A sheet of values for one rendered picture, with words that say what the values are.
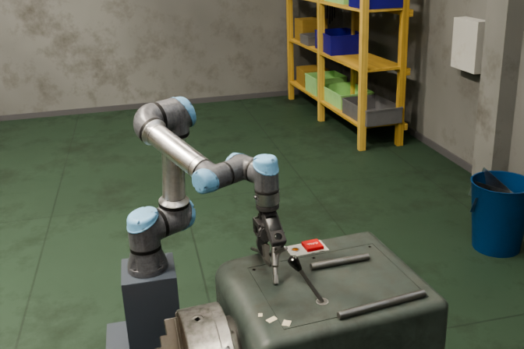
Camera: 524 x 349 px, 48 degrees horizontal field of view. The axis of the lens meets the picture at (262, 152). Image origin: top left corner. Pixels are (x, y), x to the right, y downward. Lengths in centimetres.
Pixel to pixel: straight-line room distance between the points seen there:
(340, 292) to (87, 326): 249
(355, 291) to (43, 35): 754
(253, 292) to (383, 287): 39
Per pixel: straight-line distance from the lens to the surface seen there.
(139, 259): 223
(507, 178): 487
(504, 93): 551
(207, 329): 173
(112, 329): 263
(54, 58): 893
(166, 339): 184
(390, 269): 194
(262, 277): 188
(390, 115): 674
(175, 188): 219
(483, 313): 408
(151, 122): 195
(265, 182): 175
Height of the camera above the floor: 224
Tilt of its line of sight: 19 degrees down
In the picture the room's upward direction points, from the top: 2 degrees counter-clockwise
